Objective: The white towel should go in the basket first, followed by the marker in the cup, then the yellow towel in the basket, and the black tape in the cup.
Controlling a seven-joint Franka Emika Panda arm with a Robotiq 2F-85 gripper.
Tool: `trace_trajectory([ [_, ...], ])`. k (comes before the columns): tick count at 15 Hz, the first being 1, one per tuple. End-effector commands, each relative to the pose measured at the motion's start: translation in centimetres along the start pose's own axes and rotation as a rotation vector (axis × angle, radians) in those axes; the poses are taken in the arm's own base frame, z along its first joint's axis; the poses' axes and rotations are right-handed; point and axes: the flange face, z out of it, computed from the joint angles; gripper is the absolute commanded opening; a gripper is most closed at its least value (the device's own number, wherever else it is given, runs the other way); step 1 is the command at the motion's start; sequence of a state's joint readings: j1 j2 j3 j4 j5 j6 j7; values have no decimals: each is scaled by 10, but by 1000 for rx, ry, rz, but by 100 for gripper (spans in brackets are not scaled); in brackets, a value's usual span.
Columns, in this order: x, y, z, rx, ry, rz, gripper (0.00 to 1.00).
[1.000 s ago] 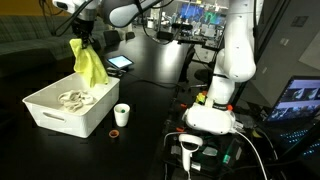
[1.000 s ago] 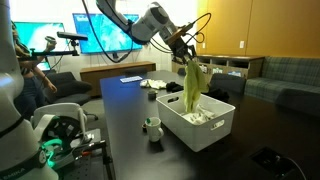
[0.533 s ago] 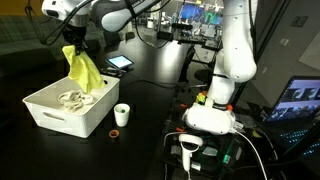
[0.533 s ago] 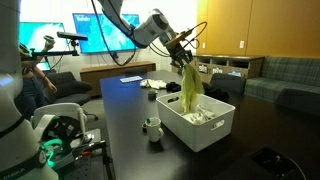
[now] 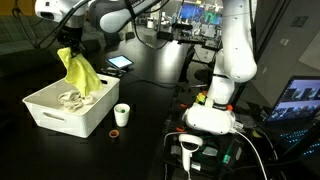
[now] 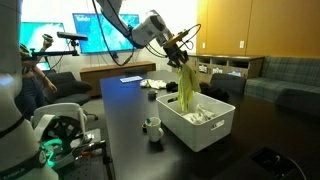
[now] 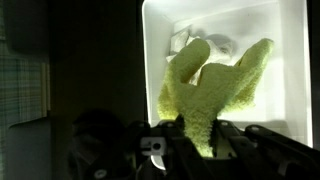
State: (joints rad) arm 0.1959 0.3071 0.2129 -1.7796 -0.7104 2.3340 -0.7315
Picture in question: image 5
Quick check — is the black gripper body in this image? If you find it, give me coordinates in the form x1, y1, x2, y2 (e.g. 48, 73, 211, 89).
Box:
56, 25, 84, 48

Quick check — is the yellow cloth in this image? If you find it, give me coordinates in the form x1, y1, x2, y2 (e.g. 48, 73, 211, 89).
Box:
56, 46, 105, 98

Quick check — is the white towel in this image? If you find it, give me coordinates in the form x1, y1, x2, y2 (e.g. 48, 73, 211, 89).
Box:
57, 88, 98, 113

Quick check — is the white plastic basket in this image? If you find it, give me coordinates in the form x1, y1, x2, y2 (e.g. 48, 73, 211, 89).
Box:
22, 73, 121, 139

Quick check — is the orange tape roll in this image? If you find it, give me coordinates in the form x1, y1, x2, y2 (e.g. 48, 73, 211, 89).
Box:
108, 129, 121, 139

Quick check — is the tablet with lit screen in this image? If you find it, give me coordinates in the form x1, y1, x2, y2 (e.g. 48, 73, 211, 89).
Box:
106, 54, 135, 71

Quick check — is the green plaid sofa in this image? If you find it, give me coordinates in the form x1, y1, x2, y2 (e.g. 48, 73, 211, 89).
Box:
0, 14, 111, 69

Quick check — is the white mug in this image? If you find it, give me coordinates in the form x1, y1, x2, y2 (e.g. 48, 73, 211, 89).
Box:
113, 102, 132, 128

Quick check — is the white VR controller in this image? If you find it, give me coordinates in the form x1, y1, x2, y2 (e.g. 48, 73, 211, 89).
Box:
178, 133, 204, 173

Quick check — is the white VR headset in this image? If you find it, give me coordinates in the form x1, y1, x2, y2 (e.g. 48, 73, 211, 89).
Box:
181, 102, 237, 136

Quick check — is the open black laptop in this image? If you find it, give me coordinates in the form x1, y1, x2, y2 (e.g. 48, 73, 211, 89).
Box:
262, 75, 320, 158

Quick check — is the white headset cable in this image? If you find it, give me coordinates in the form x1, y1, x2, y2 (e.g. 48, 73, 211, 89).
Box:
233, 129, 270, 180

